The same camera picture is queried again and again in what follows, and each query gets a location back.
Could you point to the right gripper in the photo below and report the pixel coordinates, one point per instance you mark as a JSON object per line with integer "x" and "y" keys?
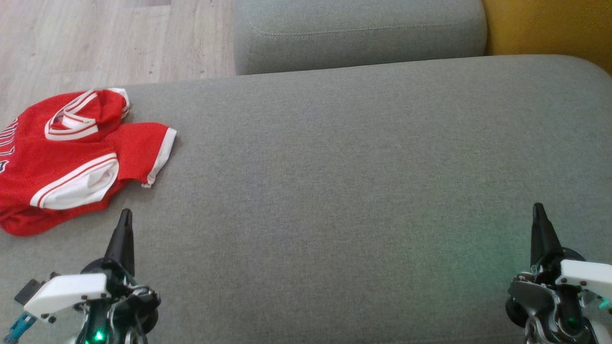
{"x": 583, "y": 277}

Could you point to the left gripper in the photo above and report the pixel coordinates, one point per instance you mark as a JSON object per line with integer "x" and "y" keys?
{"x": 67, "y": 291}

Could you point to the red white-trimmed jersey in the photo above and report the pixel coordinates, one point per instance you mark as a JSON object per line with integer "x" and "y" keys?
{"x": 43, "y": 157}

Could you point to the mustard yellow cushion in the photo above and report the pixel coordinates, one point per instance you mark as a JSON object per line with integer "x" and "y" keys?
{"x": 550, "y": 28}

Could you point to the grey fabric sofa seat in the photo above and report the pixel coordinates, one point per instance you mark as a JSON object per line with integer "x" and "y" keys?
{"x": 334, "y": 191}

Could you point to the grey sofa cushion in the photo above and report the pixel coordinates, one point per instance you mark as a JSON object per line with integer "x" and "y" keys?
{"x": 358, "y": 38}

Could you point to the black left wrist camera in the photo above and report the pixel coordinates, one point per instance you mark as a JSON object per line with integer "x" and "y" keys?
{"x": 27, "y": 292}

